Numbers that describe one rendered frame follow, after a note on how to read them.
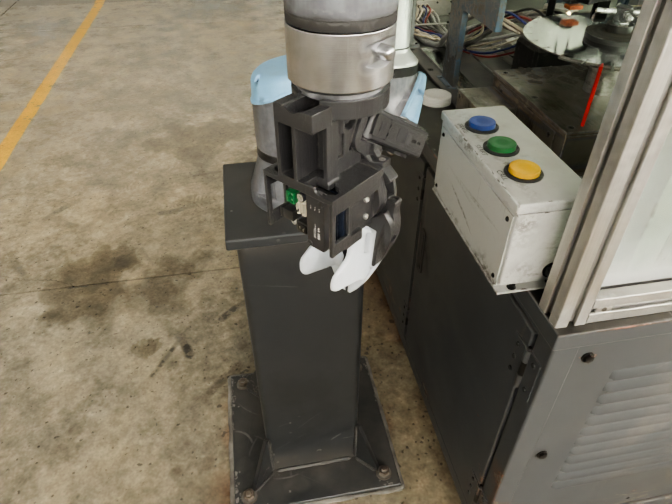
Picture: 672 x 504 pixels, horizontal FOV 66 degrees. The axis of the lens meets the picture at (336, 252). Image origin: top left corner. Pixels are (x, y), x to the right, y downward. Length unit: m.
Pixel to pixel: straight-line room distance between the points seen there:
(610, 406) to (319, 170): 0.73
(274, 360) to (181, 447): 0.52
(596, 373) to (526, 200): 0.33
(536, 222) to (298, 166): 0.39
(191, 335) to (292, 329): 0.77
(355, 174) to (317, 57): 0.10
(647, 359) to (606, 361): 0.07
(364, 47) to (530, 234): 0.42
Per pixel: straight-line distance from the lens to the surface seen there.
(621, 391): 0.98
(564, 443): 1.05
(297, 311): 0.97
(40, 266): 2.20
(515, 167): 0.73
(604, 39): 1.11
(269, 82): 0.80
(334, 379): 1.14
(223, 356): 1.66
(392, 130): 0.43
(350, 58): 0.35
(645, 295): 0.78
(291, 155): 0.39
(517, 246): 0.71
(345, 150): 0.40
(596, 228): 0.64
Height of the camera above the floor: 1.25
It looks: 39 degrees down
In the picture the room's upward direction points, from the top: straight up
